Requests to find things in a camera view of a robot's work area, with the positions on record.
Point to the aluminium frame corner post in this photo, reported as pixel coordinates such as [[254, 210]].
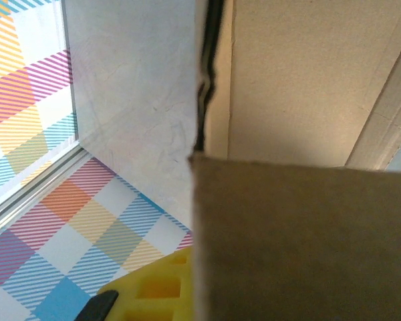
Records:
[[36, 190]]

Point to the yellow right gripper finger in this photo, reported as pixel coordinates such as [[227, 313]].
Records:
[[160, 291]]

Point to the brown cardboard paper box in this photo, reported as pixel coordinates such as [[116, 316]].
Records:
[[287, 200]]

